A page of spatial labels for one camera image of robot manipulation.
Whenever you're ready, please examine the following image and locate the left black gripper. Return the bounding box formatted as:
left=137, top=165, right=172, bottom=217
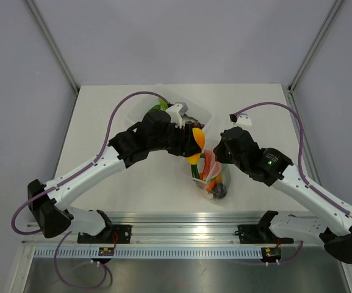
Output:
left=149, top=121, right=201, bottom=157

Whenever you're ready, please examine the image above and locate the watermelon slice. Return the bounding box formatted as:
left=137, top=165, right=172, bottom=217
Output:
left=200, top=150, right=221, bottom=181

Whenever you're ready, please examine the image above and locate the yellow orange mango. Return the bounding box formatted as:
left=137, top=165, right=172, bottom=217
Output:
left=187, top=128, right=206, bottom=165

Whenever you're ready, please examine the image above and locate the green orange mango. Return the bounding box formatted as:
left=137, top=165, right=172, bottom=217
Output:
left=209, top=172, right=223, bottom=189

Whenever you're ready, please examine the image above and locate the clear zip top bag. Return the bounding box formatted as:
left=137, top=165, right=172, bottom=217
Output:
left=180, top=139, right=231, bottom=205

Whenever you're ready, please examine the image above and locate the green scallion bunch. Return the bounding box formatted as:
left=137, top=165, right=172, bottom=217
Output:
left=190, top=164, right=201, bottom=180

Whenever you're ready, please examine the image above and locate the green chili pepper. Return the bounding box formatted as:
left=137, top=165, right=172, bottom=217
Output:
left=148, top=104, right=161, bottom=112

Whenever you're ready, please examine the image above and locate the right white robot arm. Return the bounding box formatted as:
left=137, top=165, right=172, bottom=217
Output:
left=214, top=127, right=352, bottom=264

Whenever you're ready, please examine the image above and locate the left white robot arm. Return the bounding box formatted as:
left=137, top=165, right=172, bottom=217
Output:
left=27, top=110, right=205, bottom=243

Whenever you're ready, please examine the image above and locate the green grape bunch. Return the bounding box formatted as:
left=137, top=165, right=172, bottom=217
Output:
left=158, top=98, right=168, bottom=111

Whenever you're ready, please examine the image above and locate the grey toy fish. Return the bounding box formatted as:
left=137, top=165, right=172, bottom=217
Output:
left=182, top=114, right=199, bottom=125

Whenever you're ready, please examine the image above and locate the purple grape bunch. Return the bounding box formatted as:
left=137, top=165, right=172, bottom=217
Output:
left=195, top=123, right=205, bottom=129

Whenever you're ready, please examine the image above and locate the white plastic basket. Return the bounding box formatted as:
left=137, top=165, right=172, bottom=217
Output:
left=124, top=84, right=213, bottom=132

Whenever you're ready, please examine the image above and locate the right small circuit board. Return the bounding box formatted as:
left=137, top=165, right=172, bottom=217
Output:
left=261, top=247, right=282, bottom=262

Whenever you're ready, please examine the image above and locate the small circuit board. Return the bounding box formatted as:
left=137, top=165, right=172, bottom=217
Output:
left=98, top=247, right=115, bottom=256
left=261, top=247, right=282, bottom=262

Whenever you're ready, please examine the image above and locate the left small circuit board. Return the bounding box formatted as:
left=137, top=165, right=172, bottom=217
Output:
left=98, top=247, right=115, bottom=256

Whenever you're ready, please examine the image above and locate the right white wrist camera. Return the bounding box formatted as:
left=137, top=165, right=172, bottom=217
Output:
left=229, top=114, right=253, bottom=129

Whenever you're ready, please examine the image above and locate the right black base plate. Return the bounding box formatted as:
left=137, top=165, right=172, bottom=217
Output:
left=234, top=224, right=294, bottom=244

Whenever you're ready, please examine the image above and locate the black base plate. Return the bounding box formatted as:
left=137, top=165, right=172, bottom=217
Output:
left=77, top=224, right=132, bottom=244
left=234, top=224, right=294, bottom=244

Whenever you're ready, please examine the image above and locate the aluminium mounting rail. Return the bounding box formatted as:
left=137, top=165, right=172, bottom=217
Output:
left=21, top=212, right=352, bottom=247

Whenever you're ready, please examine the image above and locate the right aluminium frame post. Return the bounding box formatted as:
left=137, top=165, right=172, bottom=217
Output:
left=288, top=0, right=346, bottom=94

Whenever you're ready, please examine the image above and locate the aluminium frame post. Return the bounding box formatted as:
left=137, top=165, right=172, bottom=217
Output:
left=288, top=0, right=346, bottom=94
left=23, top=0, right=80, bottom=97

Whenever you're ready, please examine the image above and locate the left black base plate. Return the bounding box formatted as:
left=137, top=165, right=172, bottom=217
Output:
left=77, top=224, right=132, bottom=244

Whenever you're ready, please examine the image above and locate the white slotted cable duct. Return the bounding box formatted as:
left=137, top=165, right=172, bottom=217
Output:
left=34, top=247, right=262, bottom=259

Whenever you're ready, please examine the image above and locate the left aluminium frame post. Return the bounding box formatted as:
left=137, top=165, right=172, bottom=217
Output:
left=23, top=0, right=80, bottom=97

